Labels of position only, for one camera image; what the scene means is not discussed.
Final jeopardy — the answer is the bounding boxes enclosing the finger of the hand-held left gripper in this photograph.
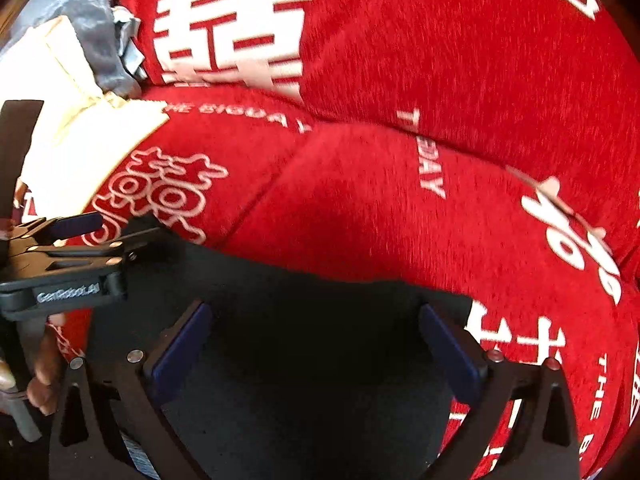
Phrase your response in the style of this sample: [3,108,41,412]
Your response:
[30,214,169,275]
[10,211,105,252]

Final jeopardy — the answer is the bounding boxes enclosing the person's left hand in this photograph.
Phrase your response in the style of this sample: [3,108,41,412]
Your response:
[0,312,70,417]

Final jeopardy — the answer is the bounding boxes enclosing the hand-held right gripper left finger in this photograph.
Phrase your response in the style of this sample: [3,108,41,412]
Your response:
[47,300,217,480]

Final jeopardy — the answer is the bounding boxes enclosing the grey cloth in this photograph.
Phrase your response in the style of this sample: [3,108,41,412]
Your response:
[65,0,147,99]

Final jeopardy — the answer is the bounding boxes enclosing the black pants with patterned waistband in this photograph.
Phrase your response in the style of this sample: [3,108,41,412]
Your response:
[85,212,475,480]

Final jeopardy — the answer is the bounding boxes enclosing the red bedspread with white print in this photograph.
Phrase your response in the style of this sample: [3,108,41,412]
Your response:
[20,0,640,480]

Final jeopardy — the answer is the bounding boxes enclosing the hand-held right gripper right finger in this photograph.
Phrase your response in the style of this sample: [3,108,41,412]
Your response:
[417,302,584,480]

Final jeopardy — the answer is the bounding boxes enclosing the white cloth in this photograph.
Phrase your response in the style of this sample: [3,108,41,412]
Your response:
[0,15,169,221]

